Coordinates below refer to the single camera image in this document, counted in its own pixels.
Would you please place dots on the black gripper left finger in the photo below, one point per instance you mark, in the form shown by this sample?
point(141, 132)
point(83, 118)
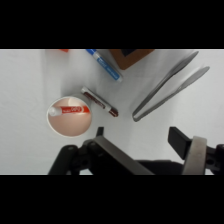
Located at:
point(110, 156)

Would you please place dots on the red white marker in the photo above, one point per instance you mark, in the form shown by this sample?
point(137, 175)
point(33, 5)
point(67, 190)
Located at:
point(71, 109)

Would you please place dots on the brown wooden block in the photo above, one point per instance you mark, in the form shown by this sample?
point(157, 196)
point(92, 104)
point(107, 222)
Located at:
point(130, 60)

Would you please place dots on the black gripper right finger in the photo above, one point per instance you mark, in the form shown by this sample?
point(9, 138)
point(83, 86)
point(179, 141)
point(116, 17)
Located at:
point(195, 156)

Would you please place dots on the dark red marker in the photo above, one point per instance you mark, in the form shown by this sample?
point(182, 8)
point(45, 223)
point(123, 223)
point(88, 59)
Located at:
point(98, 101)

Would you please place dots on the small orange object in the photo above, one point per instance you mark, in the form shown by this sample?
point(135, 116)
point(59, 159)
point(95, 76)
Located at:
point(63, 50)

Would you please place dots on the white round bowl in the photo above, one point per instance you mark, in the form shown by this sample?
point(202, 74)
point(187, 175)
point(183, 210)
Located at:
point(70, 125)

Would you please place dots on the silver metal tongs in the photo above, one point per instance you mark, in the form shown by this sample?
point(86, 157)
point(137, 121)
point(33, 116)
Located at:
point(156, 100)

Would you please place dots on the blue white marker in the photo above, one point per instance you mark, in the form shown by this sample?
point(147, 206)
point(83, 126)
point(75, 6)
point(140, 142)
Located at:
point(106, 66)

